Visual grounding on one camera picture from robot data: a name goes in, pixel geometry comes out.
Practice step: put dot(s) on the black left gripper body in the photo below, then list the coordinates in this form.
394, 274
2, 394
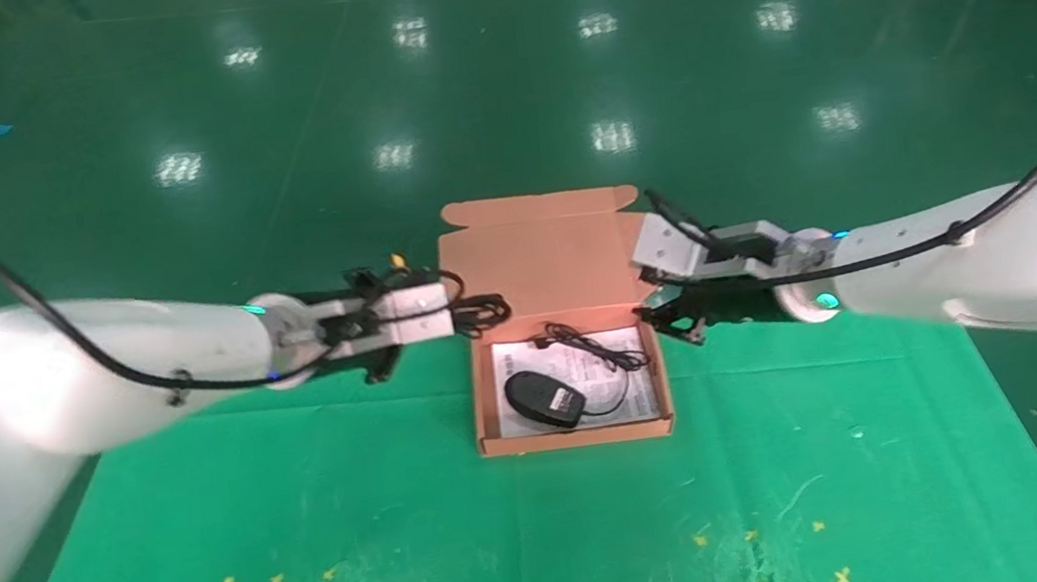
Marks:
348, 328

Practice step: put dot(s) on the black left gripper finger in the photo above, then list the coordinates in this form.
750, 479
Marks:
367, 281
383, 364

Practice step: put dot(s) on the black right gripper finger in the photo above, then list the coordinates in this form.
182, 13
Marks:
657, 315
692, 328

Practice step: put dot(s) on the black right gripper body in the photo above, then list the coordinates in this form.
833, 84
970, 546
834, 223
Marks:
730, 298

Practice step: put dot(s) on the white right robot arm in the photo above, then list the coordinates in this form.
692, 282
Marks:
975, 261

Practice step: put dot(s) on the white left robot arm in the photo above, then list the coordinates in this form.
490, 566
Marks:
41, 394

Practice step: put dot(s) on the orange cardboard box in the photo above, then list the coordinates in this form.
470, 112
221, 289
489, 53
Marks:
544, 257

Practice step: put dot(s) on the white printed instruction sheet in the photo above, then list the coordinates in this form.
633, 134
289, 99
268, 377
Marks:
617, 388

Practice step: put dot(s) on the green table mat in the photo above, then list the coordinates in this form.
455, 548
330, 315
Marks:
508, 513

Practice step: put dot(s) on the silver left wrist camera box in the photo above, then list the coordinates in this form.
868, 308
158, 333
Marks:
416, 312

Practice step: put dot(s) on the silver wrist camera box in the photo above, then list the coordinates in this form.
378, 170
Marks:
669, 251
416, 312

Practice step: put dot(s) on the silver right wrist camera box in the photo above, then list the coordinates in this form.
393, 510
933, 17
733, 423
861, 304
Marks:
669, 251

